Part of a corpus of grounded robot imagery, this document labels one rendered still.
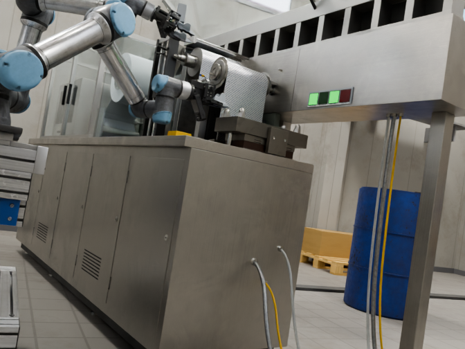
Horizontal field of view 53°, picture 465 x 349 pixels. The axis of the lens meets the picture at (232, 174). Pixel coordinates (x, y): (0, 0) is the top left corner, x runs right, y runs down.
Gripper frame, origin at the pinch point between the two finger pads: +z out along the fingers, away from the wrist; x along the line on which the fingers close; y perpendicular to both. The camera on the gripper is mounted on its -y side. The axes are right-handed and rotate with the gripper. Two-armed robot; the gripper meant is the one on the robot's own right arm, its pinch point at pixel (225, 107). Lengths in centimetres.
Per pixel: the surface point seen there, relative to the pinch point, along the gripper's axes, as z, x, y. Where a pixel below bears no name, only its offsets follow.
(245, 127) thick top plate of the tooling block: -2.0, -20.0, -10.1
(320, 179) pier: 338, 261, -1
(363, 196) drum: 182, 63, -24
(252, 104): 14.8, -0.2, 4.7
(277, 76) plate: 30.2, 3.7, 22.8
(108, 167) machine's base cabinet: -29, 50, -34
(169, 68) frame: -13.6, 33.1, 18.0
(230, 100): 2.2, -0.2, 3.6
